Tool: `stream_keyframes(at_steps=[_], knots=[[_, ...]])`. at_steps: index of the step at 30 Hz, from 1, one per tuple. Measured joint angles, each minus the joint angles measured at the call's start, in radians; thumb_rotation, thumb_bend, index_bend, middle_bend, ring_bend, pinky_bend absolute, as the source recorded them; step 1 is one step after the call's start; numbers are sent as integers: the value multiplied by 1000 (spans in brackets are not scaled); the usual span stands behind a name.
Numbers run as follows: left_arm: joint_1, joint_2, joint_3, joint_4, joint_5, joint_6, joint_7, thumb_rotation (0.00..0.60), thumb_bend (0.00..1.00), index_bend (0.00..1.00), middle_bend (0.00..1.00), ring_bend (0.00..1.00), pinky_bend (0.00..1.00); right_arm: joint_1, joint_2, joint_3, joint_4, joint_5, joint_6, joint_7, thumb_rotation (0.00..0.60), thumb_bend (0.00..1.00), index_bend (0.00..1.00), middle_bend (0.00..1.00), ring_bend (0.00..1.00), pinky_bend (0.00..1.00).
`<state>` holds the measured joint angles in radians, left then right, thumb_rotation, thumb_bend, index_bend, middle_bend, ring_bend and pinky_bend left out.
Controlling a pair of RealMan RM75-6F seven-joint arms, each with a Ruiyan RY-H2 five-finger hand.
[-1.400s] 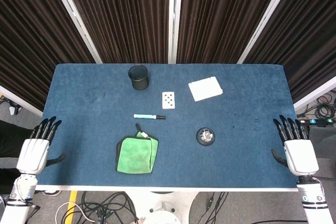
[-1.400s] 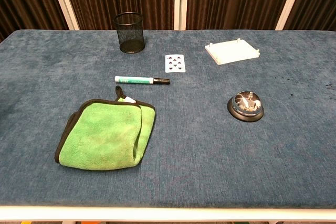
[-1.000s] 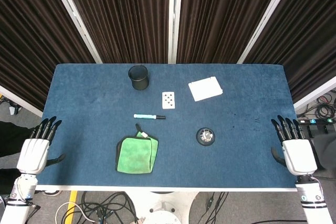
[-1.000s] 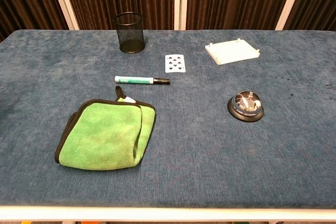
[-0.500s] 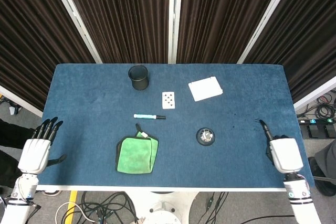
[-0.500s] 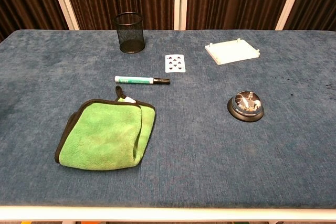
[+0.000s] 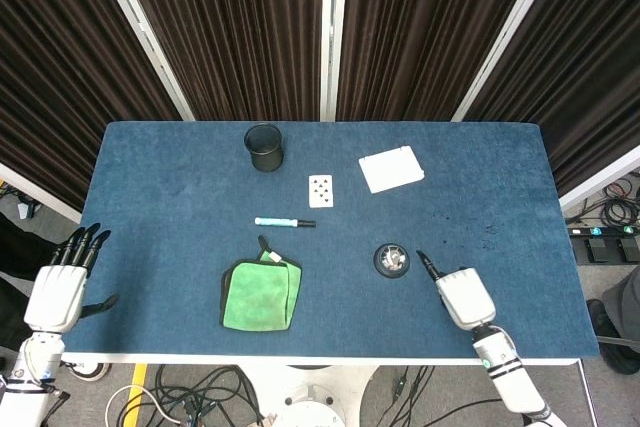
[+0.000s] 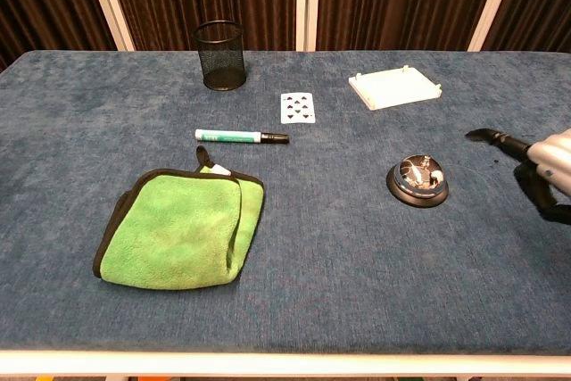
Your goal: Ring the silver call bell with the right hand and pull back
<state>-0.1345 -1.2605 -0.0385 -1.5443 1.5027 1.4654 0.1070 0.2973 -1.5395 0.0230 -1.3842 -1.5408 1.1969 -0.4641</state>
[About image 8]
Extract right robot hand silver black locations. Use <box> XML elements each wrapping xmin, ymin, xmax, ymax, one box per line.
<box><xmin>464</xmin><ymin>127</ymin><xmax>571</xmax><ymax>225</ymax></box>

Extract silver call bell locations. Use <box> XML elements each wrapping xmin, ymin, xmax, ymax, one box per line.
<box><xmin>385</xmin><ymin>153</ymin><xmax>450</xmax><ymax>209</ymax></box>

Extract white plastic tray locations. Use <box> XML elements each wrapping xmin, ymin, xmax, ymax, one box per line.
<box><xmin>348</xmin><ymin>65</ymin><xmax>443</xmax><ymax>111</ymax></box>

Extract playing card red hearts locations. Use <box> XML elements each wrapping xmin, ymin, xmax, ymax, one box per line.
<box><xmin>279</xmin><ymin>91</ymin><xmax>317</xmax><ymax>125</ymax></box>

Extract blue table cloth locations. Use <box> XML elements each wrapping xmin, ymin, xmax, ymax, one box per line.
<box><xmin>0</xmin><ymin>49</ymin><xmax>571</xmax><ymax>355</ymax></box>

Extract white green marker black cap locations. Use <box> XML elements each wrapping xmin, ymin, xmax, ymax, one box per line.
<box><xmin>194</xmin><ymin>128</ymin><xmax>291</xmax><ymax>145</ymax></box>

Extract black mesh pen holder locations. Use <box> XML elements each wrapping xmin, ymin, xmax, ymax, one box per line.
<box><xmin>192</xmin><ymin>20</ymin><xmax>248</xmax><ymax>91</ymax></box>

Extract green microfiber cloth black trim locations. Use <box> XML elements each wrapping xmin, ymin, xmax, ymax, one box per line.
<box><xmin>92</xmin><ymin>145</ymin><xmax>266</xmax><ymax>291</ymax></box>

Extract white partition frame post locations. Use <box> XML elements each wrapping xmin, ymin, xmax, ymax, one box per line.
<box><xmin>467</xmin><ymin>0</ymin><xmax>522</xmax><ymax>53</ymax></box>
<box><xmin>80</xmin><ymin>0</ymin><xmax>136</xmax><ymax>52</ymax></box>
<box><xmin>295</xmin><ymin>0</ymin><xmax>322</xmax><ymax>53</ymax></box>

